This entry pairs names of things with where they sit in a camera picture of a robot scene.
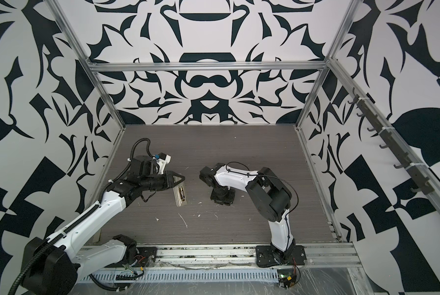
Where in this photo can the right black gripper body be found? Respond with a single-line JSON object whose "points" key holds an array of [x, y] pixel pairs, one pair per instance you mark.
{"points": [[222, 197]]}

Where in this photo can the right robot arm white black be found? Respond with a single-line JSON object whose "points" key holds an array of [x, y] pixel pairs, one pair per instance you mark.
{"points": [[268, 193]]}

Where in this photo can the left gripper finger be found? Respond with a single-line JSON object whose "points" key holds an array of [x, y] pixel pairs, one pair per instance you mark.
{"points": [[177, 178], [174, 186]]}

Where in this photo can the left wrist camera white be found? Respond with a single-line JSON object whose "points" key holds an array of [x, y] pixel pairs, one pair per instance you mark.
{"points": [[161, 161]]}

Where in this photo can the small green circuit board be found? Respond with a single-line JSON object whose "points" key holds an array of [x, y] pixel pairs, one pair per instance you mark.
{"points": [[287, 279]]}

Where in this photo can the black wall hook rack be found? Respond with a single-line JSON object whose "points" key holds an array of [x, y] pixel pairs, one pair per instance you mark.
{"points": [[394, 142]]}

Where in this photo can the white remote control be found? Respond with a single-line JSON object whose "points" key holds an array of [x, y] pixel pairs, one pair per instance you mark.
{"points": [[179, 202]]}

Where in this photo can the white slotted cable duct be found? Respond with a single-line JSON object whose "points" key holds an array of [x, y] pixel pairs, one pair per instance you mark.
{"points": [[191, 276]]}

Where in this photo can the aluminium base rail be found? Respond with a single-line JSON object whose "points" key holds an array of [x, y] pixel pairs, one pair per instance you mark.
{"points": [[319, 255]]}

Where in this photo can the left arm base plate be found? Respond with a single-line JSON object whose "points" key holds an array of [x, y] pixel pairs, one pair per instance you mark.
{"points": [[141, 257]]}

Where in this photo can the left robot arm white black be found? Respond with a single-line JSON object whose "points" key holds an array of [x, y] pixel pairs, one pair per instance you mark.
{"points": [[53, 265]]}

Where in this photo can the AAA battery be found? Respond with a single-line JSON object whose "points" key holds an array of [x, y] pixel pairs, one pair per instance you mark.
{"points": [[182, 195]]}

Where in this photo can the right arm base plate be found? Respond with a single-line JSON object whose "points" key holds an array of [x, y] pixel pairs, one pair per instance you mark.
{"points": [[269, 256]]}

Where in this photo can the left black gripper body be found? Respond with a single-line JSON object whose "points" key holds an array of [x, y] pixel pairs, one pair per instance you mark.
{"points": [[162, 180]]}

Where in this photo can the aluminium frame back bar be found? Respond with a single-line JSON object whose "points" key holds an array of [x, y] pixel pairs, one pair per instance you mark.
{"points": [[208, 66]]}

